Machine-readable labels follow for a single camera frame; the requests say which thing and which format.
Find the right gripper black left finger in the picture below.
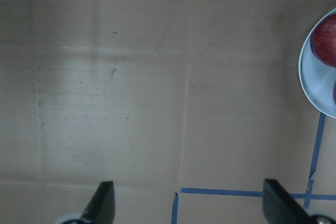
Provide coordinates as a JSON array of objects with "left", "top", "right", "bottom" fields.
[{"left": 60, "top": 180, "right": 116, "bottom": 224}]

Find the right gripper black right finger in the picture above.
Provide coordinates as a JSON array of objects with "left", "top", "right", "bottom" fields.
[{"left": 262, "top": 178, "right": 336, "bottom": 224}]

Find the red apple right on plate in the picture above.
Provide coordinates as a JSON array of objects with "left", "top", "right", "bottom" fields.
[{"left": 332, "top": 82, "right": 336, "bottom": 106}]

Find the red apple on plate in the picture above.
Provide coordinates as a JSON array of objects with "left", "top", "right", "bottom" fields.
[
  {"left": 332, "top": 82, "right": 336, "bottom": 106},
  {"left": 310, "top": 13, "right": 335, "bottom": 68}
]

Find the light blue plate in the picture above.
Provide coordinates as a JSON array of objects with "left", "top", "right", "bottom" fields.
[{"left": 298, "top": 7, "right": 336, "bottom": 119}]

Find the red apple back on plate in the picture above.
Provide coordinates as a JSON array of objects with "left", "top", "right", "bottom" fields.
[{"left": 310, "top": 13, "right": 335, "bottom": 68}]

